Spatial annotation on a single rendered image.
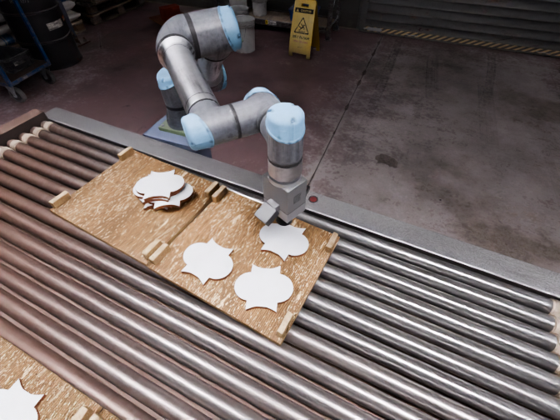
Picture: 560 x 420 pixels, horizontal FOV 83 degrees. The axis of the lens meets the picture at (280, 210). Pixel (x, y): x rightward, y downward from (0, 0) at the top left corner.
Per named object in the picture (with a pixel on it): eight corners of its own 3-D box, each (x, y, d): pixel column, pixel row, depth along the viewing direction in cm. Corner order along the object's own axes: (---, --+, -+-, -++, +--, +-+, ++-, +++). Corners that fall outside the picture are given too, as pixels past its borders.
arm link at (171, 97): (162, 97, 135) (150, 65, 125) (192, 89, 138) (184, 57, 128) (167, 111, 128) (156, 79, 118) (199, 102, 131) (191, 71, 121)
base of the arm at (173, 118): (178, 107, 147) (172, 88, 139) (207, 113, 143) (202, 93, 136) (161, 127, 138) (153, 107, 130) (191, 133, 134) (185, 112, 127)
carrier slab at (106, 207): (135, 152, 120) (133, 149, 119) (222, 189, 107) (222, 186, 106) (52, 212, 100) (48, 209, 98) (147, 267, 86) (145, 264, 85)
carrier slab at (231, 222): (226, 191, 106) (225, 187, 105) (339, 239, 92) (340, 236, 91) (149, 269, 86) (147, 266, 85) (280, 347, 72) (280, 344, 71)
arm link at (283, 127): (293, 95, 64) (313, 116, 58) (292, 141, 72) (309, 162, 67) (257, 103, 62) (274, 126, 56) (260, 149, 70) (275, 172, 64)
